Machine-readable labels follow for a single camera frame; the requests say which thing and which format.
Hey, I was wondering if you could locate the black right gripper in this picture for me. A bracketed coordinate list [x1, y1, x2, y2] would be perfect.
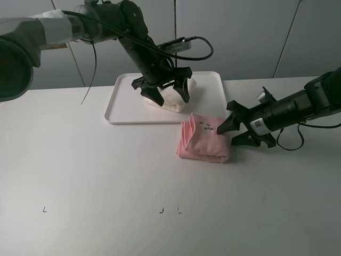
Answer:
[217, 89, 276, 148]

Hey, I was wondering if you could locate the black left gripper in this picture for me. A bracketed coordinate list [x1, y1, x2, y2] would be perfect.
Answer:
[131, 53, 192, 106]

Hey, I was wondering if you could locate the white cream towel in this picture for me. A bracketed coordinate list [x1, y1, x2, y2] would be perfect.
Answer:
[144, 86, 187, 113]

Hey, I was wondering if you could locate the pink towel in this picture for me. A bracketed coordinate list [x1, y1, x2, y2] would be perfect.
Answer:
[176, 113, 231, 163]

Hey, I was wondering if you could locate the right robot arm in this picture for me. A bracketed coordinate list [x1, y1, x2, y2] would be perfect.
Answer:
[217, 69, 340, 148]

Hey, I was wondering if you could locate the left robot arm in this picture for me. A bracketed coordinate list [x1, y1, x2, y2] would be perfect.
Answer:
[1, 1, 192, 106]

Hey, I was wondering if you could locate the white rectangular plastic tray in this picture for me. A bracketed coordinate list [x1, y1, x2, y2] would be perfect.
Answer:
[104, 71, 229, 124]

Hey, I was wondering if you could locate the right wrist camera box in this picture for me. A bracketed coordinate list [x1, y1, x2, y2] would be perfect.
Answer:
[257, 89, 271, 103]

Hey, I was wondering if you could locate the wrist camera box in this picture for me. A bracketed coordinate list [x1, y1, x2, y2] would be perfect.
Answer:
[257, 89, 271, 103]
[158, 37, 192, 54]

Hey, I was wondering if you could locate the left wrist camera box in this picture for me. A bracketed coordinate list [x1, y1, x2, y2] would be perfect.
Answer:
[158, 37, 192, 54]

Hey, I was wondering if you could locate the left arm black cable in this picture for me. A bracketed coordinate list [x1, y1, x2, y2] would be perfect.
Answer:
[61, 10, 215, 78]

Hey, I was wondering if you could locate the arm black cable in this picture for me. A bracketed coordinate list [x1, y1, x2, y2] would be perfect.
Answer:
[61, 10, 215, 78]
[275, 117, 341, 152]

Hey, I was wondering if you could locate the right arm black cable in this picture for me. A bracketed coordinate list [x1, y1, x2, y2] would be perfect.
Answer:
[275, 117, 341, 152]

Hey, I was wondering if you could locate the thin black cable tie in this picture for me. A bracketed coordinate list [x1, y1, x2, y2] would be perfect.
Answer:
[79, 41, 98, 105]

